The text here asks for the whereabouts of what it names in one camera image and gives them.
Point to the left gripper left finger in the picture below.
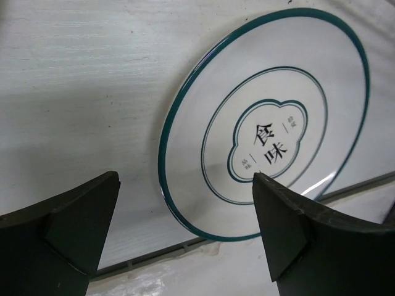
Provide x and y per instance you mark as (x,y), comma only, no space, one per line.
(54,247)

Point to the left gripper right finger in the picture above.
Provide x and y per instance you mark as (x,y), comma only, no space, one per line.
(312,249)

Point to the white plate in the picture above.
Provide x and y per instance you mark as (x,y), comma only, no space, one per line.
(286,94)

